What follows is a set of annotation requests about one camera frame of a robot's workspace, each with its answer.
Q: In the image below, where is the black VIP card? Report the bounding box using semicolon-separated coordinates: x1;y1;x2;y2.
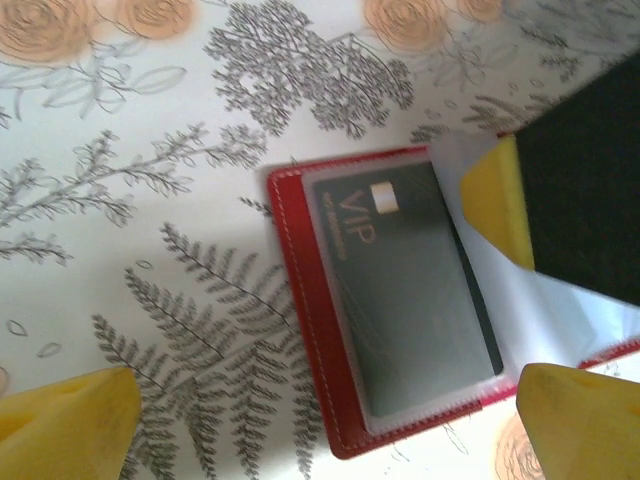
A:
309;159;505;421

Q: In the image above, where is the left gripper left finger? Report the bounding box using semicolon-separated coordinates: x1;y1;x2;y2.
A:
0;367;144;480

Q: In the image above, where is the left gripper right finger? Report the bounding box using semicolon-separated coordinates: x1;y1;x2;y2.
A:
514;363;640;480

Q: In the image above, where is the red framed grey card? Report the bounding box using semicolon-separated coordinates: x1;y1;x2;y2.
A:
264;132;640;459

